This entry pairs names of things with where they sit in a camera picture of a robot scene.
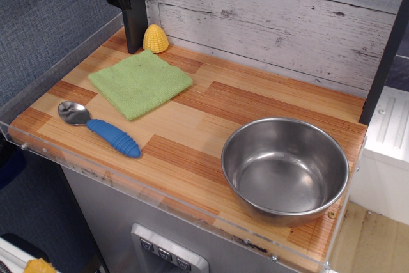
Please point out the stainless steel bowl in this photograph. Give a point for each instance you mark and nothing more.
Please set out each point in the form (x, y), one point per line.
(284, 171)

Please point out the dark vertical post left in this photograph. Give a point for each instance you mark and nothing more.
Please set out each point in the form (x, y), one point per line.
(135, 22)

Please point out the clear acrylic table guard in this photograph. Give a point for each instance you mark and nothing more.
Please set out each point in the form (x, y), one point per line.
(44, 64)

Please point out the white ribbed box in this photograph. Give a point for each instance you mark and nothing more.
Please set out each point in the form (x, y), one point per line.
(381, 181)

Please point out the green microfiber cloth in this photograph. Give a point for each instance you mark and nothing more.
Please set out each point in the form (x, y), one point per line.
(140, 83)

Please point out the yellow object bottom left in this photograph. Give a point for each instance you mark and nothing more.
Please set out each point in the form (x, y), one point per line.
(39, 266)

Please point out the dark vertical post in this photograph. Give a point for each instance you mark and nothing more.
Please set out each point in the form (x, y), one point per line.
(386, 62)
(135, 22)

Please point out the silver dispenser button panel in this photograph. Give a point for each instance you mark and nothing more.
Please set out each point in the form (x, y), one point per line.
(159, 254)

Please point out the dark vertical post right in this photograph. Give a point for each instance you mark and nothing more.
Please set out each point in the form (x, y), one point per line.
(386, 62)

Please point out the blue handled metal spoon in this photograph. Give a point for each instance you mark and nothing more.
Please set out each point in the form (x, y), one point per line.
(74, 113)

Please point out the yellow toy corn cob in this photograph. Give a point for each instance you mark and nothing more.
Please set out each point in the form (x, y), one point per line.
(155, 39)

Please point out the silver toy fridge cabinet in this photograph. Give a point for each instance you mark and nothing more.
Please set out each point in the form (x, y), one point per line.
(111, 213)

